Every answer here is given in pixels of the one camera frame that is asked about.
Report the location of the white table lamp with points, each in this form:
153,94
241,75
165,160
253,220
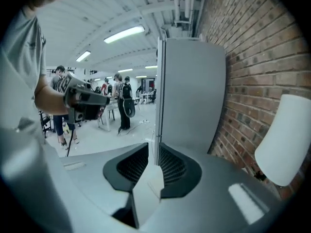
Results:
284,139

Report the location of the white table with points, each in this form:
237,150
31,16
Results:
110,104

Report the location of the white ceiling pipes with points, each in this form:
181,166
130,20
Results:
177,4

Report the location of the long ceiling light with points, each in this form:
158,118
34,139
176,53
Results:
83,56
124,34

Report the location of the white power strip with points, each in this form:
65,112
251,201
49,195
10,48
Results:
144,121

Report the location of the person's left forearm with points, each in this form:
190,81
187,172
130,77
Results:
48,101

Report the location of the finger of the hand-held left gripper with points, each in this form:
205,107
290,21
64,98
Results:
92,98

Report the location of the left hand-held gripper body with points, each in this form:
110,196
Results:
69,84

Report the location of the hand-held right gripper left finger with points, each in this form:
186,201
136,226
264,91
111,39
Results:
92,183

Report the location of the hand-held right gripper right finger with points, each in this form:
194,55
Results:
213,183

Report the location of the person's grey t-shirt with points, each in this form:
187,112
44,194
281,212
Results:
22,57

